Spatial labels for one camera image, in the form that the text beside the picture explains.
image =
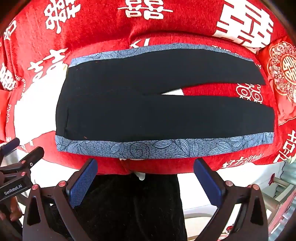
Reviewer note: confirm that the person's left hand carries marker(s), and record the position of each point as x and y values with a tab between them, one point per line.
15	210

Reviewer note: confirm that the black pants with grey trim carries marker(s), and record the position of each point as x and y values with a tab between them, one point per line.
123	104

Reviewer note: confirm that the metal chair frame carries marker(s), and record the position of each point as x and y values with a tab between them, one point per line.
281	206

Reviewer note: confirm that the red embroidered gold pillow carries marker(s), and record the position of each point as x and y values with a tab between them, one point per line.
278	62

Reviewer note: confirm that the red plush blanket white characters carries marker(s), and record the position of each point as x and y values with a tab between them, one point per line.
40	42

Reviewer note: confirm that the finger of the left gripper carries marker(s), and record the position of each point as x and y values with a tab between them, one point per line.
30	159
9	147

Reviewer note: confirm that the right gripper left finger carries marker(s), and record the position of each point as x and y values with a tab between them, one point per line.
65	195

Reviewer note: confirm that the person's black trousers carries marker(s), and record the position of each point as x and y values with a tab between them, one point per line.
123	207

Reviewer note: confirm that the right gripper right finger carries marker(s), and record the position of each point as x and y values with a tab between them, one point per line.
251	222

